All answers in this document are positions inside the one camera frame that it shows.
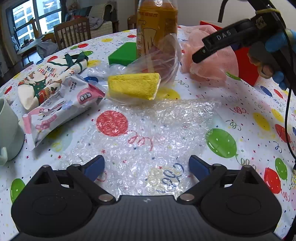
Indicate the wooden chair with towel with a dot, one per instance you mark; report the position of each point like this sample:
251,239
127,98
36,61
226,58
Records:
132,22

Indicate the red cardboard box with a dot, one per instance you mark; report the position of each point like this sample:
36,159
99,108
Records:
229,61

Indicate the pink white snack packet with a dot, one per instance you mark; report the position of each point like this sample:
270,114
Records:
74,97

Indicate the small white side table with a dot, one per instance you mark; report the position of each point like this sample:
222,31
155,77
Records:
29,49

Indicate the sofa with cushions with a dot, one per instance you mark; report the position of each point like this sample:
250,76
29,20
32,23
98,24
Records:
102,17

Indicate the green sponge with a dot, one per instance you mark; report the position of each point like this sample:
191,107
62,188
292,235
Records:
124,55

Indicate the grey desk lamp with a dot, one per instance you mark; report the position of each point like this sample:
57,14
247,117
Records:
225,14

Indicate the orange drink plastic bottle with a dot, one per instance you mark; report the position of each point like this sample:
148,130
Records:
156,30

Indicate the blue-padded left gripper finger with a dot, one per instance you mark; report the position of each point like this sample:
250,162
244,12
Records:
84,177

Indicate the clear bubble wrap sheet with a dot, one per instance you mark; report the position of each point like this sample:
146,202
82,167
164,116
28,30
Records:
146,149

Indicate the dark wooden dining chair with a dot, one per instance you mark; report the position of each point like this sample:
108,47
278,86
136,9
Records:
72,32

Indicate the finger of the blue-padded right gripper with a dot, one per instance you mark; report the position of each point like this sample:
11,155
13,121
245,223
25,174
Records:
208,177

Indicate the grey bag on floor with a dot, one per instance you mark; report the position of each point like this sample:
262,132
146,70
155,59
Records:
47,48

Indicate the hand in blue glove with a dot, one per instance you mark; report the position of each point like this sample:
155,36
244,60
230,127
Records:
276,58

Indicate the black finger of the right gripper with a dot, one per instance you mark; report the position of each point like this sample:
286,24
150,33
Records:
236,35

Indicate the yellow sponge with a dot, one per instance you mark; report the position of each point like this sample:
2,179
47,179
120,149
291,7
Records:
142,85

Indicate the clear plastic bag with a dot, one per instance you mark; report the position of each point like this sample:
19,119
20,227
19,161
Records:
103,71

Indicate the balloon print tablecloth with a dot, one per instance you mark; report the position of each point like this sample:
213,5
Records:
251,134

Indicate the Christmas print fabric bag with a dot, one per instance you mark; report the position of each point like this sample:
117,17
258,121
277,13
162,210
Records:
45,80

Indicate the pale green ceramic mug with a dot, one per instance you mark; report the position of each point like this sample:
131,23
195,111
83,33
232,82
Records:
12,135

